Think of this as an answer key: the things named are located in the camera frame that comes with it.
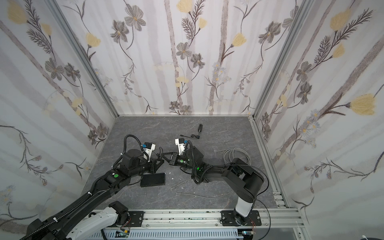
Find aluminium corner frame left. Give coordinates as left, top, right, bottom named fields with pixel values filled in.
left=45, top=0, right=120, bottom=118

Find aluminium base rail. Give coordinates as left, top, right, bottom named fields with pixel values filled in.
left=125, top=208, right=305, bottom=229

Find white slotted cable duct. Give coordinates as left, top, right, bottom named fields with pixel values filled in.
left=106, top=229, right=244, bottom=240

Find black ribbed network switch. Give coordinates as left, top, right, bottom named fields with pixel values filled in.
left=140, top=173, right=166, bottom=188

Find aluminium corner frame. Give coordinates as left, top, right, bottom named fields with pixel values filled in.
left=252, top=1, right=314, bottom=120
left=45, top=0, right=120, bottom=118

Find black power adapter with cable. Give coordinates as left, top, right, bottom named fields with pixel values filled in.
left=156, top=147, right=173, bottom=160

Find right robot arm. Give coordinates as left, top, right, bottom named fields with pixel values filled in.
left=159, top=141, right=265, bottom=226

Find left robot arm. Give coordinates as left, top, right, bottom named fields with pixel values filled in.
left=22, top=135, right=164, bottom=240

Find aluminium corner frame right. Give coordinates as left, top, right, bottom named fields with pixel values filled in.
left=252, top=1, right=314, bottom=120

